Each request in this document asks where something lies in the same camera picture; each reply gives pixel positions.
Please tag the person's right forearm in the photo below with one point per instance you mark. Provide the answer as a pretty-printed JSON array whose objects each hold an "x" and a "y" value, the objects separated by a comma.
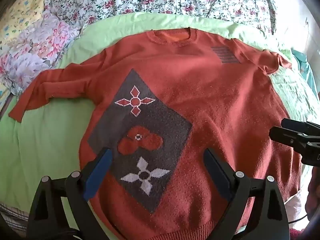
[{"x": 313, "y": 192}]

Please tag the yellow floral pillow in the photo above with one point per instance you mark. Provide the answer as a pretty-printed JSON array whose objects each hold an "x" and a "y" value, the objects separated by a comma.
[{"x": 20, "y": 17}]

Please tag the grey striped cloth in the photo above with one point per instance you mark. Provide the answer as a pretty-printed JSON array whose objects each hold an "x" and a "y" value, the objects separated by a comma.
[{"x": 12, "y": 213}]

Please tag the pink peony print pillow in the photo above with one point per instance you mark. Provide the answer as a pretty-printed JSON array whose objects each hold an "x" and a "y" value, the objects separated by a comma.
[{"x": 37, "y": 47}]

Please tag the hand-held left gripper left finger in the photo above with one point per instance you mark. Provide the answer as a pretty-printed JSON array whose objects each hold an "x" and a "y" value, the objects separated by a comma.
[{"x": 99, "y": 173}]

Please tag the pale pink cloth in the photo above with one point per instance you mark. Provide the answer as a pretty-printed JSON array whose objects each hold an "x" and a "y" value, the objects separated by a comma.
[{"x": 296, "y": 207}]

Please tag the green bed sheet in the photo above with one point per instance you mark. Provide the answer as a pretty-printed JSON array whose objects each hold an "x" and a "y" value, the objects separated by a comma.
[{"x": 45, "y": 140}]

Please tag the teal cloth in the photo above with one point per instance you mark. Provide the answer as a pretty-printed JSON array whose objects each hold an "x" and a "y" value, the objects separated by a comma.
[{"x": 303, "y": 62}]

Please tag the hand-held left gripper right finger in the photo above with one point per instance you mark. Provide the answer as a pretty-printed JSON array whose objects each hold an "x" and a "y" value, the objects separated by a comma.
[{"x": 215, "y": 173}]

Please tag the red knit sweater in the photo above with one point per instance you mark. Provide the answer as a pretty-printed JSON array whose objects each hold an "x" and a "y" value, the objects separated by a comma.
[{"x": 212, "y": 100}]

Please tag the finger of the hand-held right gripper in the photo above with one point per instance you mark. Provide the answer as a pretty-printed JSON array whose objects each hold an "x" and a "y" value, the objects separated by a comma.
[
  {"x": 287, "y": 136},
  {"x": 300, "y": 126}
]

